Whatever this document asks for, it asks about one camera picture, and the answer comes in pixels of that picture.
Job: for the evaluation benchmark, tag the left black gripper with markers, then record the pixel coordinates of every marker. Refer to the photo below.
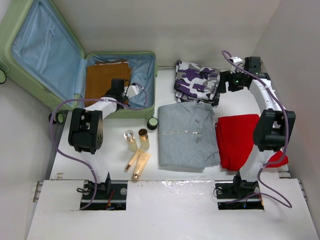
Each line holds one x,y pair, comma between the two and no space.
124,97

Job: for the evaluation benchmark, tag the gold cap lotion bottle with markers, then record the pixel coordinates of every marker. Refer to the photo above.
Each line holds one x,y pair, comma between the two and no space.
144,139

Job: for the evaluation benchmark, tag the green suitcase blue lining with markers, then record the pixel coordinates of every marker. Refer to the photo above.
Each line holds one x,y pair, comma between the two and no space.
40,53

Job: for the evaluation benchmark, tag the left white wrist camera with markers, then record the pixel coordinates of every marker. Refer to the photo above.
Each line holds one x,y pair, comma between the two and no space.
131,91

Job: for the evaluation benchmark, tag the slim beige cosmetic tube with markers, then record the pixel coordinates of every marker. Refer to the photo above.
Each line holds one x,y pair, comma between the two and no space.
133,159

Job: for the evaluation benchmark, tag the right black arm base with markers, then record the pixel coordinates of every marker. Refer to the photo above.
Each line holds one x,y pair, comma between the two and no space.
232,197

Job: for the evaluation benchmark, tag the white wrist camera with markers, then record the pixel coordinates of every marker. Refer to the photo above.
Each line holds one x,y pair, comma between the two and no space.
237,61
131,91

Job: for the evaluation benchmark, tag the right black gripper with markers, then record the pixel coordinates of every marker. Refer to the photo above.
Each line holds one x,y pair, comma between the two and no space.
227,76

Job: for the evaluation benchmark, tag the grey folded polo shirt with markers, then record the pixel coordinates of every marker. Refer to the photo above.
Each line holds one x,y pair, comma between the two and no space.
187,136

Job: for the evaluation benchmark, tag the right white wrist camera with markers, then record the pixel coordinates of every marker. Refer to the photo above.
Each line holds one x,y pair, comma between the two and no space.
237,61

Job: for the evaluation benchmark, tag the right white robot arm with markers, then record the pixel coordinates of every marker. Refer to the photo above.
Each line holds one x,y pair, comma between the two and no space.
272,132

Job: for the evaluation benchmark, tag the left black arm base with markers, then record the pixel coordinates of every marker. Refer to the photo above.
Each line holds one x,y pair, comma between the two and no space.
112,199

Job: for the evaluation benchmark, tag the brown garment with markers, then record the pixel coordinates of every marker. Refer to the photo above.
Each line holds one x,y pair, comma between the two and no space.
99,77

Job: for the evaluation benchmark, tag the wide beige cosmetic tube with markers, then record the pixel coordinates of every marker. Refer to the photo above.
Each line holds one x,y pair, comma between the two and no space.
140,165

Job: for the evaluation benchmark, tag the red folded garment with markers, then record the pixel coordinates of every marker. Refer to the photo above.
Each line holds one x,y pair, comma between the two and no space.
234,136

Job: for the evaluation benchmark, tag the clear glass perfume bottle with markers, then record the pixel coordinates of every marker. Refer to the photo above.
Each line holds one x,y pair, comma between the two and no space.
130,140

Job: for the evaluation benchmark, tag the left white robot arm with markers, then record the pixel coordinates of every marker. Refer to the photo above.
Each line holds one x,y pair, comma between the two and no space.
86,131

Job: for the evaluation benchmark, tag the purple camouflage garment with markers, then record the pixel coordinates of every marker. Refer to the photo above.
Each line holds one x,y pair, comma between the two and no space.
195,83

